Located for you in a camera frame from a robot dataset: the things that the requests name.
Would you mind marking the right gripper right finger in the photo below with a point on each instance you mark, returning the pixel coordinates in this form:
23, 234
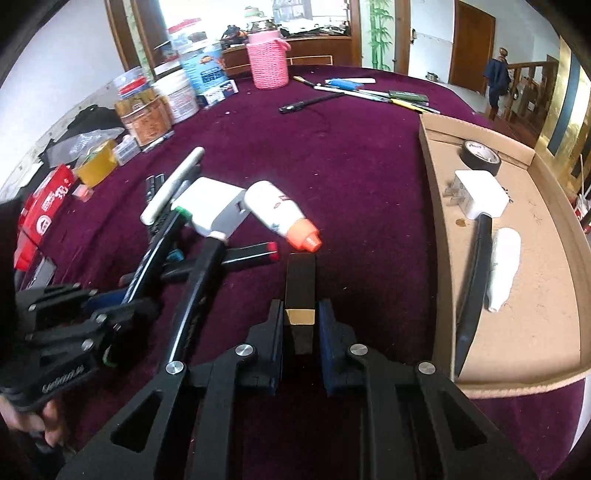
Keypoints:
415, 422

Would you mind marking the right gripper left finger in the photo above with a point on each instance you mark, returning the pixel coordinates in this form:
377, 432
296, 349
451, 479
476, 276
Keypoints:
178, 426

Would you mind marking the black marker grey cap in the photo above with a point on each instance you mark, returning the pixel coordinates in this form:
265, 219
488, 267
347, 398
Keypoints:
475, 292

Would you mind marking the black gold lighter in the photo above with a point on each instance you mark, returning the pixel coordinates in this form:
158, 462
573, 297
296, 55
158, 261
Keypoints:
300, 301

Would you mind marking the left hand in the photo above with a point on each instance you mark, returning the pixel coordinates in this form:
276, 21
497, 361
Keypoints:
50, 421

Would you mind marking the red packet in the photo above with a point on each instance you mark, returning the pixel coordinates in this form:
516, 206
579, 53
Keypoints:
38, 212

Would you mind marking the black marker green cap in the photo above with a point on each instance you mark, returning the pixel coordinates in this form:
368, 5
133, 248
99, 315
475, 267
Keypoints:
149, 269

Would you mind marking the small clear box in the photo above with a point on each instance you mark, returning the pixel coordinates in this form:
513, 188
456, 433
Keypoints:
82, 193

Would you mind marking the cardboard tray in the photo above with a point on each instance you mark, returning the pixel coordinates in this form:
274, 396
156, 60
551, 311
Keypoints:
513, 303

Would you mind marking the yellow tape roll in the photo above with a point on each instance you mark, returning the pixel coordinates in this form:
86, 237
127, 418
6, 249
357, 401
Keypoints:
97, 164

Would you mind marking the small white box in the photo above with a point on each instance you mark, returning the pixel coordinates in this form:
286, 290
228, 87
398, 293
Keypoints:
126, 150

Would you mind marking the white charger on table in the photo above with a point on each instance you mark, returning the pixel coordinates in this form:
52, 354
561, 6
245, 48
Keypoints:
212, 208

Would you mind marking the white tube in tray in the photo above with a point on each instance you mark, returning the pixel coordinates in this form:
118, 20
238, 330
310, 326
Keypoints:
505, 262

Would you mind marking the white cylinder stick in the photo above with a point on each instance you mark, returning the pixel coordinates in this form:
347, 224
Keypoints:
187, 170

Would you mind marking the blue marker near jars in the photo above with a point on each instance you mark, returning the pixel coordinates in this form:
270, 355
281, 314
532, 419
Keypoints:
158, 142

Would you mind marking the brown labelled jar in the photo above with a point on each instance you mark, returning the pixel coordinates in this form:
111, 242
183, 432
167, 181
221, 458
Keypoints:
145, 115

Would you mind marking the white glue bottle orange cap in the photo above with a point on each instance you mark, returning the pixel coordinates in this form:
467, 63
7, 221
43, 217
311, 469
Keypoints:
282, 216

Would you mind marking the white charger in tray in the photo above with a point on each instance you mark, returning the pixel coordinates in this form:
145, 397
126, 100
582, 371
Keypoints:
477, 192

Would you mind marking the white labelled tub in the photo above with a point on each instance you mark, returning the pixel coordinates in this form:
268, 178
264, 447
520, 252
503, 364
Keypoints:
178, 93

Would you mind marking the black tape roll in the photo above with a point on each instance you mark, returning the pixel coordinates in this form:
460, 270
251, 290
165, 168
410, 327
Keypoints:
478, 156

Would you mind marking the blue box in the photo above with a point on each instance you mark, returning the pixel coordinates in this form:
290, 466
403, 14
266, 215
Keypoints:
205, 69

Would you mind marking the black pen on table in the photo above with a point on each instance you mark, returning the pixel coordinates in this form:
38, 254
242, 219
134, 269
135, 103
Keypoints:
300, 105

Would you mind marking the yellow pen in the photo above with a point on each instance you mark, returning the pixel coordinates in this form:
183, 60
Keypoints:
414, 107

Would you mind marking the blue white marker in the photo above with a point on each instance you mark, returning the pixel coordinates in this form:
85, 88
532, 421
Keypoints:
350, 84

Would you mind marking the pink knitted jar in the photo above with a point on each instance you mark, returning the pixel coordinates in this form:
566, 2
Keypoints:
267, 52

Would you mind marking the jacket on stair post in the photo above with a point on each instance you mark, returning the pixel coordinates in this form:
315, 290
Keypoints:
498, 79

